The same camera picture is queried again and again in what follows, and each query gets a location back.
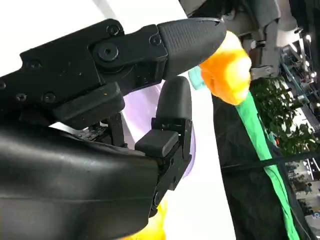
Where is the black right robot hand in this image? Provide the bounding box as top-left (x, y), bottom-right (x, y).
top-left (0, 18), bottom-right (227, 240)

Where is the lilac plate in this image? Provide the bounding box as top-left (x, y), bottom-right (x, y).
top-left (121, 83), bottom-right (199, 180)

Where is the pale green mug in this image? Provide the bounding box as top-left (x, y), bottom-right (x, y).
top-left (187, 66), bottom-right (208, 91)

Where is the black table skirt cloth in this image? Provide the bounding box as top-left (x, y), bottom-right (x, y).
top-left (211, 91), bottom-right (315, 240)

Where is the green cloth strip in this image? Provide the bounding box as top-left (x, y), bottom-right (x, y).
top-left (235, 91), bottom-right (301, 240)

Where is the green leafy plant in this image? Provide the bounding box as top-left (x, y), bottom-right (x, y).
top-left (249, 76), bottom-right (320, 156)

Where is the grey workshop machine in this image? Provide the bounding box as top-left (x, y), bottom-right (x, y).
top-left (178, 0), bottom-right (299, 81)

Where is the black cable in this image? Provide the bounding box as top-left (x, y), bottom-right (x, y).
top-left (221, 150), bottom-right (320, 174)

